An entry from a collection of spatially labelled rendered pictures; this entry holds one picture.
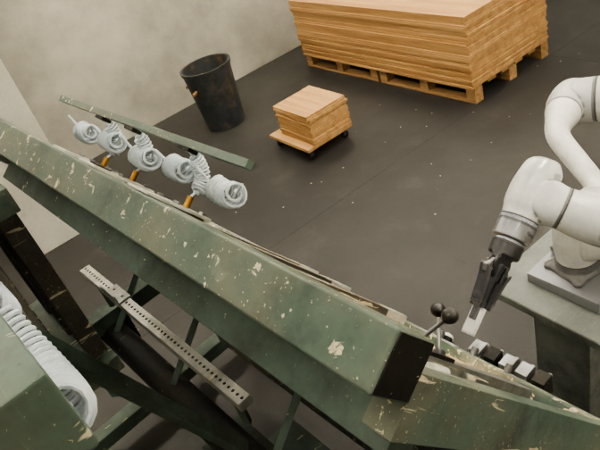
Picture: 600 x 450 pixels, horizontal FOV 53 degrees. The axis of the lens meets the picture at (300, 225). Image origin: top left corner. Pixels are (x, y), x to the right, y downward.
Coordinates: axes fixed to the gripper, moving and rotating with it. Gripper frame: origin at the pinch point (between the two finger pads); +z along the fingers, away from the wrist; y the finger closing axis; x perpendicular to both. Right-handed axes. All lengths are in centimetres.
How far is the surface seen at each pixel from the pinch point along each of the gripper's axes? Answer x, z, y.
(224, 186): 42, -4, -51
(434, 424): -23, 18, -43
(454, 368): 2.0, 12.4, 5.2
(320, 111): 304, -106, 204
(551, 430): -23.0, 14.6, 7.0
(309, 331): -9, 12, -63
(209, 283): 17, 14, -63
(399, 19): 303, -216, 243
